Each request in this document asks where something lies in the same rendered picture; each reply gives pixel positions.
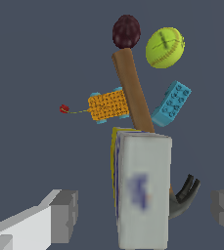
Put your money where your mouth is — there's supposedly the hammer with brown wooden handle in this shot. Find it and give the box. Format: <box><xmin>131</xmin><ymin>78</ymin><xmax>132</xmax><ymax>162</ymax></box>
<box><xmin>111</xmin><ymin>47</ymin><xmax>202</xmax><ymax>221</ymax></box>

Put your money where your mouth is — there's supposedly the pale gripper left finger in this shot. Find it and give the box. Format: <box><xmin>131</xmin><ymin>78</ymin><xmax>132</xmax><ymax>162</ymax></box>
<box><xmin>0</xmin><ymin>188</ymin><xmax>79</xmax><ymax>250</ymax></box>

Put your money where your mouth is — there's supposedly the orange pull toy with wheels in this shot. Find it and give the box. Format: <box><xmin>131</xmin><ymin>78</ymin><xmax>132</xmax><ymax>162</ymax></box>
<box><xmin>59</xmin><ymin>86</ymin><xmax>131</xmax><ymax>125</ymax></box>

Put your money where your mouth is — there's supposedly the dark maroon plum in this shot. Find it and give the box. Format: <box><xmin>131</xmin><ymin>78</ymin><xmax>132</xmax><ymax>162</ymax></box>
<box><xmin>112</xmin><ymin>14</ymin><xmax>142</xmax><ymax>50</ymax></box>

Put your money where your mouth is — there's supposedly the blue toy building brick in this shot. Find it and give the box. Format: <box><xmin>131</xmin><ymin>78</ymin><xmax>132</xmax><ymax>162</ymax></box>
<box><xmin>150</xmin><ymin>80</ymin><xmax>193</xmax><ymax>128</ymax></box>

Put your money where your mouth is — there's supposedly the yellow-green softball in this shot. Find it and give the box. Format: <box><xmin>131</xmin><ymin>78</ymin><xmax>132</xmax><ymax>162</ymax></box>
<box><xmin>145</xmin><ymin>26</ymin><xmax>186</xmax><ymax>69</ymax></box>

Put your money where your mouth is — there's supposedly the white cardboard box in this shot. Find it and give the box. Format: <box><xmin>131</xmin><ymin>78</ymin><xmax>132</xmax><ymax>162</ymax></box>
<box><xmin>110</xmin><ymin>126</ymin><xmax>173</xmax><ymax>250</ymax></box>

